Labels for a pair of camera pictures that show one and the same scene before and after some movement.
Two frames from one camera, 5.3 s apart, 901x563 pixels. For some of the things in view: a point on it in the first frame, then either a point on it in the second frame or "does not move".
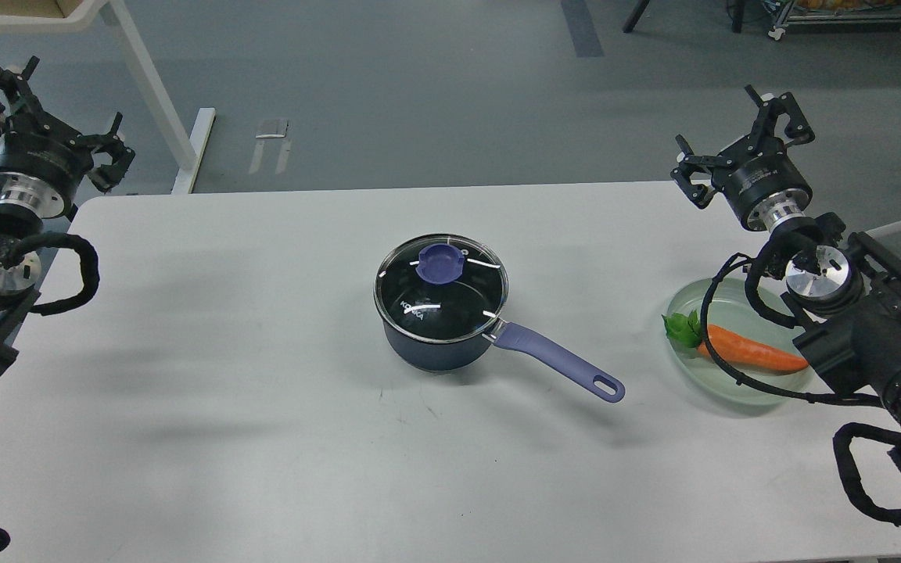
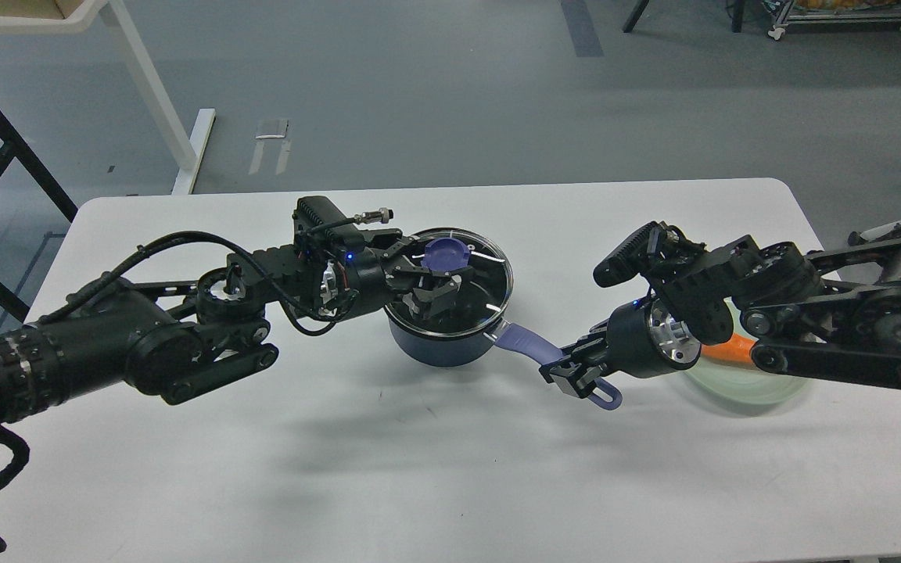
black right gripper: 763,185 to 641,338
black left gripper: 42,163 to 354,277
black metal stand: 737,12 does not move
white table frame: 190,158 does not move
